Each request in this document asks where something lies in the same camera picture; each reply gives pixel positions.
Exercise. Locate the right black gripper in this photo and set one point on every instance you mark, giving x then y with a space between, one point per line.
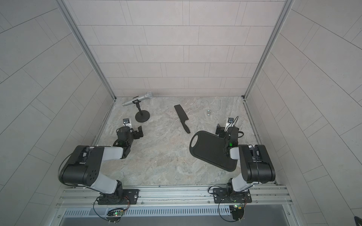
222 132

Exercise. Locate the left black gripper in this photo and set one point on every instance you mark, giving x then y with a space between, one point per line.
137 134

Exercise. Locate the black cutting board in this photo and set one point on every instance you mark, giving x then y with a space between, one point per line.
210 148

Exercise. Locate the black knife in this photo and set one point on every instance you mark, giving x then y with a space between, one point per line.
182 116

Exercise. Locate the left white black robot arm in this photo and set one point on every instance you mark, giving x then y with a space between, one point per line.
83 168

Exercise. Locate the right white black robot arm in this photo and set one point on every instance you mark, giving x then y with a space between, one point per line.
255 164

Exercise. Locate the left green circuit board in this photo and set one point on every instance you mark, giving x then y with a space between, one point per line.
115 214

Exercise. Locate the right circuit board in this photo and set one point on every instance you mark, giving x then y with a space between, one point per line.
237 212

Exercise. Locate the silver microphone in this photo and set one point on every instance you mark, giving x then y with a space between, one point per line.
137 99

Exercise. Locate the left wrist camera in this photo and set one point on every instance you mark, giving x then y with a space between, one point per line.
127 122

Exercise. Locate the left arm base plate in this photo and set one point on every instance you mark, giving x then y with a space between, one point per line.
128 196

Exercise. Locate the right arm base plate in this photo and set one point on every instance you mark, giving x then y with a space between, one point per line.
223 195

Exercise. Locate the aluminium rail frame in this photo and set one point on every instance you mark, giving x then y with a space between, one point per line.
197 195

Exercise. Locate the white slotted cable duct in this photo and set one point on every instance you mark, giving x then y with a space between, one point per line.
152 211

